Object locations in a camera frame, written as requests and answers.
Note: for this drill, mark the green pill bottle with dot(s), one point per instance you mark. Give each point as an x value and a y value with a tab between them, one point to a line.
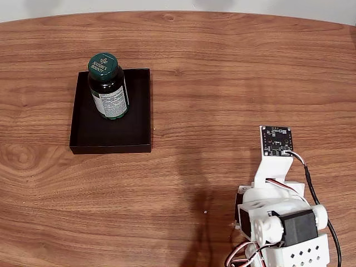
109	91

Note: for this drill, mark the black shallow cardboard box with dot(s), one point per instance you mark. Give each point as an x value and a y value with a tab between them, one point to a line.
125	130

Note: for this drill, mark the camera circuit board with mount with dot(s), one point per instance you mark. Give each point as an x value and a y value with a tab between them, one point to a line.
276	140

